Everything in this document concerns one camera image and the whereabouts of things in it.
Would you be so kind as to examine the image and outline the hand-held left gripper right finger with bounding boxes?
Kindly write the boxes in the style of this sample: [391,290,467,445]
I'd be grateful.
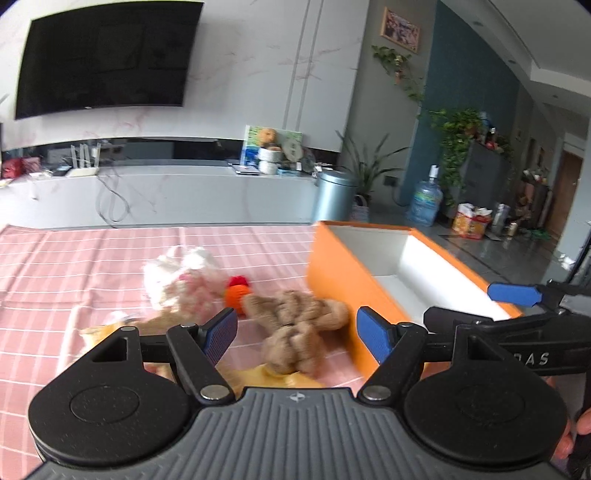
[356,306,513,405]

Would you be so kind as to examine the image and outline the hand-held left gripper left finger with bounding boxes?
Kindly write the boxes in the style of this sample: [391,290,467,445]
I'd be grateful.
[85,308,239,405]

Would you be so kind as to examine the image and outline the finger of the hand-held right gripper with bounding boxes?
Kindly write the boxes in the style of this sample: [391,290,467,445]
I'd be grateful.
[423,306,499,335]
[487,279,591,309]

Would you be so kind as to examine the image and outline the orange knitted ball toy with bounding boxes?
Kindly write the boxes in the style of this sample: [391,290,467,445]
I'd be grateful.
[224,276,252,317]

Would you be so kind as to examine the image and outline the white plush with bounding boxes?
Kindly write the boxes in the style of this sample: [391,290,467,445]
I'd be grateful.
[141,246,229,319]

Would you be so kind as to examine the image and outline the brown plush toy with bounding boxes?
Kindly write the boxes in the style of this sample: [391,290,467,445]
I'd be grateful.
[242,290,350,377]

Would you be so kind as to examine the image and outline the orange cardboard box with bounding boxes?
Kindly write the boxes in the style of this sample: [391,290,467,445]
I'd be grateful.
[307,220,525,384]

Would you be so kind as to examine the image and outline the yellow soft toy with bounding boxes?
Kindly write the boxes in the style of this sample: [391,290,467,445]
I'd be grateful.
[78,311,326,391]

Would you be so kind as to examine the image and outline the person's right hand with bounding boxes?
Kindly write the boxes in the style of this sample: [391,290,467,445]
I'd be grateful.
[556,406,591,460]

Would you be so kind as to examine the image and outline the orange snack bag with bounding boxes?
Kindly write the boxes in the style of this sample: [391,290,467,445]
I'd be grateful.
[451,203,494,240]

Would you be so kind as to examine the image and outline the brown door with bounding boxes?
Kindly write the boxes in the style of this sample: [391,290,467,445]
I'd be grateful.
[547,150,583,236]

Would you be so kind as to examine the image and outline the blue water jug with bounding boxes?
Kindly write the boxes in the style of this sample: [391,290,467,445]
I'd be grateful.
[406,165,444,227]

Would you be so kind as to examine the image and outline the grey cabinet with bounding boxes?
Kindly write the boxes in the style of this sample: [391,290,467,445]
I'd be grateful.
[455,138,513,217]

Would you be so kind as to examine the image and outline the grey metal trash can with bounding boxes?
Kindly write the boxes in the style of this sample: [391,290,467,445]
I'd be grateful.
[311,167,360,224]

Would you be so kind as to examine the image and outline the grey television console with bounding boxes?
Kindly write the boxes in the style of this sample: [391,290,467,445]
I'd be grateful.
[0,164,324,229]

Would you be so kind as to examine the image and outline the long-leaf potted plant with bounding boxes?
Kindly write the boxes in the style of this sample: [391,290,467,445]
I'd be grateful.
[336,131,411,204]

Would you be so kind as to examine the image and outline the leafy green plant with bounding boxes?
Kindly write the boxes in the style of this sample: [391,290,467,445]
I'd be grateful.
[427,108,485,204]

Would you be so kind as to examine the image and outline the pink checked tablecloth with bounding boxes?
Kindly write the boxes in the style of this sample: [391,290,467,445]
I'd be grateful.
[0,224,384,462]

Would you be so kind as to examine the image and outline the green picture board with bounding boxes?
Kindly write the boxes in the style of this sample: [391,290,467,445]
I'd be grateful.
[241,124,303,169]

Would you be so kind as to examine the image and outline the white router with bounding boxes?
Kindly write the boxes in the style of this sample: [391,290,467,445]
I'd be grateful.
[65,143,101,178]

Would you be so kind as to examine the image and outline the hanging vine plant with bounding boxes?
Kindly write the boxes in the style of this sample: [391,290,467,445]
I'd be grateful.
[372,45,426,104]

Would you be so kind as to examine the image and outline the red bag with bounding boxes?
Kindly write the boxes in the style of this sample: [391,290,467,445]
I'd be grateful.
[1,157,41,180]

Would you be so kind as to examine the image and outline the black cable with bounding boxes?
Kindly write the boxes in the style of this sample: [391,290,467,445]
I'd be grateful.
[95,173,130,224]

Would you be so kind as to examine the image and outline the framed wall picture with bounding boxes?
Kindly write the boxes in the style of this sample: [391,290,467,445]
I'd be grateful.
[379,7,422,55]

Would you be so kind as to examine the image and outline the black wall television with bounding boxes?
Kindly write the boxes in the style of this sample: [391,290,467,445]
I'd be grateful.
[14,0,205,121]

